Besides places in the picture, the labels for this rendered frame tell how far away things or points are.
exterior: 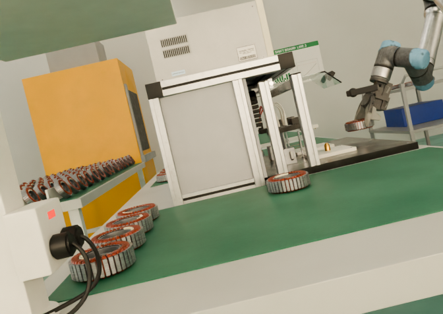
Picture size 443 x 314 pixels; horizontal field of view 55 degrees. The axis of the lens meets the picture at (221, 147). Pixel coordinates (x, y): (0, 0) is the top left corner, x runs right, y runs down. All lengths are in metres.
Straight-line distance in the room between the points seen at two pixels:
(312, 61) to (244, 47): 5.68
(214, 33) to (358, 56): 5.97
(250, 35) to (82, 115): 3.88
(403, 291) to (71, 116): 4.80
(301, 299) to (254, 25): 1.04
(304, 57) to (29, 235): 6.61
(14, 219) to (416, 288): 0.50
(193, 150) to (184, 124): 0.08
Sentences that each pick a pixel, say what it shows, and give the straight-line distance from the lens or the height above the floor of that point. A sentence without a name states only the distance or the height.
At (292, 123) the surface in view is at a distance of 1.47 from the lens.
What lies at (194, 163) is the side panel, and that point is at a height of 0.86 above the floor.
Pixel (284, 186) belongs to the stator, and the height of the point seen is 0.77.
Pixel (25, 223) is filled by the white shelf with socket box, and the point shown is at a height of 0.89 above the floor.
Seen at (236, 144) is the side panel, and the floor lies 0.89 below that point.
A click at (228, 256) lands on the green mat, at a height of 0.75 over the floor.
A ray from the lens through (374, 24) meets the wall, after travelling 7.49.
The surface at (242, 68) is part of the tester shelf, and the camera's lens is 1.27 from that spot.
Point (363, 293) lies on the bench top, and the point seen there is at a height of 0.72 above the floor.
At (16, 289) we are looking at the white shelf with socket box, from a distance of 0.65.
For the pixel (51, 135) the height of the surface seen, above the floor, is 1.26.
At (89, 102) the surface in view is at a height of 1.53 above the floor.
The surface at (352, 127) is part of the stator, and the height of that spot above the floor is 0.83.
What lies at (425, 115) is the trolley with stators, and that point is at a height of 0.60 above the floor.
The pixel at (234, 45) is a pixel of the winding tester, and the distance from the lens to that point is 1.42.
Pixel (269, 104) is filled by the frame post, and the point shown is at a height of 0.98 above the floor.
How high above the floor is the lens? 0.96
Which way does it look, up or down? 3 degrees down
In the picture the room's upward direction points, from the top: 13 degrees counter-clockwise
